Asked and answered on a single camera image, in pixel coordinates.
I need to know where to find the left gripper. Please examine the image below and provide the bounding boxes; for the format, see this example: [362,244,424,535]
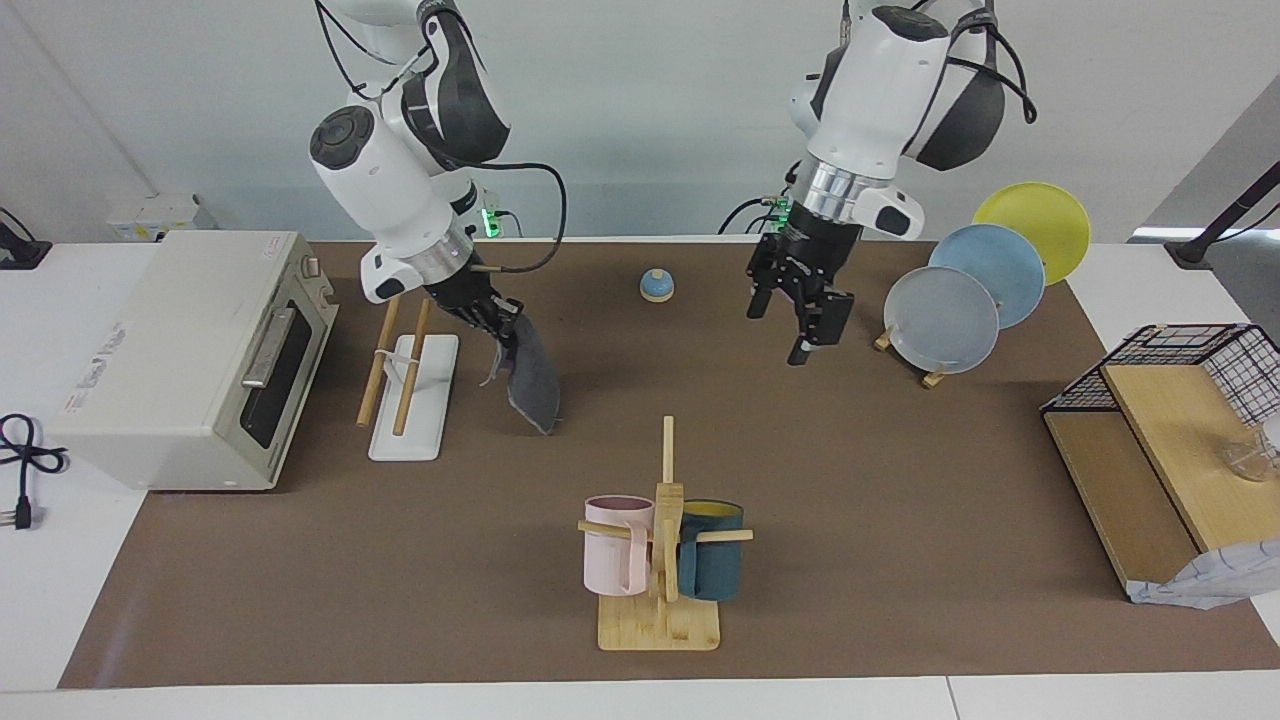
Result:
[746,205,863,367]

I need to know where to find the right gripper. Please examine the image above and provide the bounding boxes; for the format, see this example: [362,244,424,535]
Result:
[424,262,507,327]

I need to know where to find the grey towel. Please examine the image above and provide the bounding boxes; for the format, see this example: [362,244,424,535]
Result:
[480,314,562,437]

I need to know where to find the white towel rack wooden rods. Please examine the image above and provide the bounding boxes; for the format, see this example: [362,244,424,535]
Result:
[357,295,461,463]

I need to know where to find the wooden plate rack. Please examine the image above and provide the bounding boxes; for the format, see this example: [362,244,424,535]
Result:
[874,325,947,390]

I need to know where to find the grey plate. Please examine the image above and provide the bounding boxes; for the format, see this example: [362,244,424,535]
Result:
[883,266,1001,376]

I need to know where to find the blue plate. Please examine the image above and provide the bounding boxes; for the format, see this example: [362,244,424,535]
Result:
[928,224,1047,331]

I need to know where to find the yellow plate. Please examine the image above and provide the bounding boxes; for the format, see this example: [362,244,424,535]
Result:
[972,182,1092,287]

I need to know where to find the dark teal mug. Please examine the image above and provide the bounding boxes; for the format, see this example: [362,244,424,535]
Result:
[677,500,746,603]

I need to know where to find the white toaster oven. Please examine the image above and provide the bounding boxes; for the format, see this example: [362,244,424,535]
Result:
[45,230,339,492]

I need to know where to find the pink mug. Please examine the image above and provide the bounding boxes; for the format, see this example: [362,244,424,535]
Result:
[583,496,657,598]

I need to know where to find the white power strip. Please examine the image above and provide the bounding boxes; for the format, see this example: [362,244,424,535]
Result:
[107,194,217,242]

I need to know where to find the wooden mug tree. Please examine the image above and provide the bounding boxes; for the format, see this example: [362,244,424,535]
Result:
[577,416,754,653]

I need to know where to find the black stand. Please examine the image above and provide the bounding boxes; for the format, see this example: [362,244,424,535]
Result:
[1165,160,1280,269]
[0,207,53,271]

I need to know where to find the clear glass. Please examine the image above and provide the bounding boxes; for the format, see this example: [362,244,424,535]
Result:
[1218,415,1280,484]

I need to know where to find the white patterned cloth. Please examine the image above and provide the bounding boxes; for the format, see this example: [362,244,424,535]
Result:
[1127,538,1280,612]

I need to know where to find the black cable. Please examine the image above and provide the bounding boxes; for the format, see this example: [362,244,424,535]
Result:
[450,158,568,274]
[314,0,427,102]
[717,194,798,237]
[940,0,1039,127]

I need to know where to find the wooden shelf black wire basket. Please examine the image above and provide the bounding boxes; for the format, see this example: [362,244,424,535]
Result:
[1039,323,1280,601]

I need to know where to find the black power cord with plug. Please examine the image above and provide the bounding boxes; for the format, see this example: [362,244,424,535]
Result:
[0,413,69,531]

